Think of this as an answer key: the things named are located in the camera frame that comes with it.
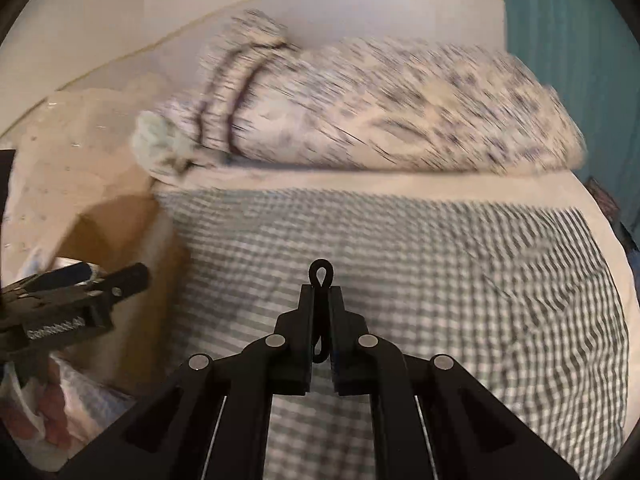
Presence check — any cream dotted pillow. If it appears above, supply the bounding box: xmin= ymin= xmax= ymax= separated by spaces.
xmin=0 ymin=87 xmax=166 ymax=281

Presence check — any white bed headboard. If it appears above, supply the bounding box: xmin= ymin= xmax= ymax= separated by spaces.
xmin=0 ymin=0 xmax=506 ymax=136

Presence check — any pale green cloth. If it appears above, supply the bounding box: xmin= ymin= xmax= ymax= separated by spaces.
xmin=131 ymin=110 xmax=231 ymax=183

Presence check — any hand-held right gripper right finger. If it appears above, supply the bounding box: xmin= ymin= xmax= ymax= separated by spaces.
xmin=327 ymin=284 xmax=583 ymax=480

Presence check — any floral print quilt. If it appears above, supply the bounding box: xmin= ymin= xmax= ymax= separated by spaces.
xmin=150 ymin=9 xmax=588 ymax=177

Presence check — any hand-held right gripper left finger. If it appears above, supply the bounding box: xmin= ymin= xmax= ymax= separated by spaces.
xmin=60 ymin=282 xmax=321 ymax=480

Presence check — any green curtain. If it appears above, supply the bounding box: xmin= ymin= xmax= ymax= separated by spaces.
xmin=497 ymin=0 xmax=640 ymax=211

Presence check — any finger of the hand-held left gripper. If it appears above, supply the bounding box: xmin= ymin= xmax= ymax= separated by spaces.
xmin=87 ymin=262 xmax=152 ymax=311
xmin=0 ymin=260 xmax=101 ymax=295

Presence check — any green checked cloth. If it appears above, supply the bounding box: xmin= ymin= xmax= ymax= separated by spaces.
xmin=60 ymin=185 xmax=630 ymax=480

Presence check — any black cord loop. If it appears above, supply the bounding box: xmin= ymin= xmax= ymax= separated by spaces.
xmin=307 ymin=258 xmax=333 ymax=363

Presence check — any person's left hand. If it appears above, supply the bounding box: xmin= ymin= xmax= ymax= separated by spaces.
xmin=10 ymin=360 xmax=76 ymax=448

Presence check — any dark floral bag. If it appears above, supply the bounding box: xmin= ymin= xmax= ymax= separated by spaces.
xmin=582 ymin=176 xmax=627 ymax=226

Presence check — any brown cardboard box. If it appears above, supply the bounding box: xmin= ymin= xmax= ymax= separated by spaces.
xmin=47 ymin=195 xmax=191 ymax=396

